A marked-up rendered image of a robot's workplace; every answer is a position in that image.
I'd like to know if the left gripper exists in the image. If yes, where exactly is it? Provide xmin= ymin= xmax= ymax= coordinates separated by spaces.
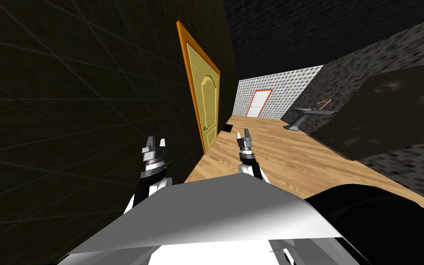
xmin=142 ymin=136 xmax=168 ymax=163

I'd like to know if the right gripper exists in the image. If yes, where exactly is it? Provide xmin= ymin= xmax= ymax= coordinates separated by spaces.
xmin=236 ymin=128 xmax=254 ymax=153

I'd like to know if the white door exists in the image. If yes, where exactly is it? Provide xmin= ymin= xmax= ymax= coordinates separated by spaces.
xmin=248 ymin=90 xmax=272 ymax=118

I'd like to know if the yellow panelled door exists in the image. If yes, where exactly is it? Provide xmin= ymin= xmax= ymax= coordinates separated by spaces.
xmin=186 ymin=43 xmax=221 ymax=154

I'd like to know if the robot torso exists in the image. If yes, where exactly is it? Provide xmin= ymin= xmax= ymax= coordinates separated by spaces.
xmin=55 ymin=173 xmax=346 ymax=265

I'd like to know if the large dark cabinet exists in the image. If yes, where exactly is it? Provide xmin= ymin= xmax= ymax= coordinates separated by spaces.
xmin=309 ymin=65 xmax=424 ymax=161

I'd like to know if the grey pedestal sink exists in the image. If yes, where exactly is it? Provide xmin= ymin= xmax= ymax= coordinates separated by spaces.
xmin=283 ymin=99 xmax=337 ymax=132

